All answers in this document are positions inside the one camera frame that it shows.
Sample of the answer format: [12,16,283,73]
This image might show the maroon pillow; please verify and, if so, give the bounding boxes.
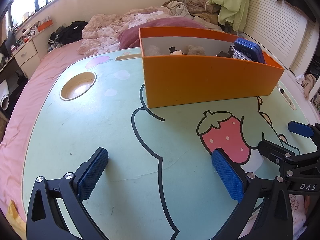
[119,17,225,49]

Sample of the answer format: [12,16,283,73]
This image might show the white slatted panel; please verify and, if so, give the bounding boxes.
[244,0,320,70]

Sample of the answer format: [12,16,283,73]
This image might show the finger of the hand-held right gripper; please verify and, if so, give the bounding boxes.
[258,140,297,178]
[287,121,320,140]

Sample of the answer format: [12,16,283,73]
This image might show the green cartoon print desktop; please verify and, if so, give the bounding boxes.
[21,47,312,240]

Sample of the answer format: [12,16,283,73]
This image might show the orange cardboard box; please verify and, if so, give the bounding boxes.
[139,27,285,108]

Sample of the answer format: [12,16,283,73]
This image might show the brown fluffy ball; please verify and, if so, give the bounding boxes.
[185,44,206,55]

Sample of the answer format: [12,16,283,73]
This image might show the beige crumpled cloth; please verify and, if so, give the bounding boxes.
[296,74,317,98]

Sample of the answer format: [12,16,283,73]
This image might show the black clothes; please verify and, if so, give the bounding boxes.
[47,21,88,46]

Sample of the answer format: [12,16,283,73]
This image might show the orange organizer tray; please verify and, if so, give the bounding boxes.
[36,19,54,32]

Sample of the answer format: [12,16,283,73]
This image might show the floral quilt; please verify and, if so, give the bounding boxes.
[77,6,195,57]

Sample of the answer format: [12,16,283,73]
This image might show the white drawer cabinet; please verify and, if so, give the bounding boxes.
[14,39,40,67]

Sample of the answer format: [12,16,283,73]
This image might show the blue tin case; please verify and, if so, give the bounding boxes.
[234,38,266,64]

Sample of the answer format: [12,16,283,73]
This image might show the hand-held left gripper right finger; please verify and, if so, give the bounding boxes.
[211,148,293,240]

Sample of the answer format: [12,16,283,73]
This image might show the cluttered side desk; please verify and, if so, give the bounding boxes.
[0,29,33,80]

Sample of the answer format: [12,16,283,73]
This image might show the green hanging cloth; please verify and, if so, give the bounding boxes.
[207,0,250,32]

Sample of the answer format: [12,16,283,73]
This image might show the pile of beige clothes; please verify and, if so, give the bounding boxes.
[161,0,225,25]

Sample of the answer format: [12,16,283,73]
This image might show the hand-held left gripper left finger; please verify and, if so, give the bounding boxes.
[26,147,109,240]

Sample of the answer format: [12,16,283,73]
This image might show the white rolled mat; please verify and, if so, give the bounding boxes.
[0,80,10,110]

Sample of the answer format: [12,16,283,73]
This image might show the pink rose print quilt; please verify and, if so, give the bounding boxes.
[287,194,313,240]

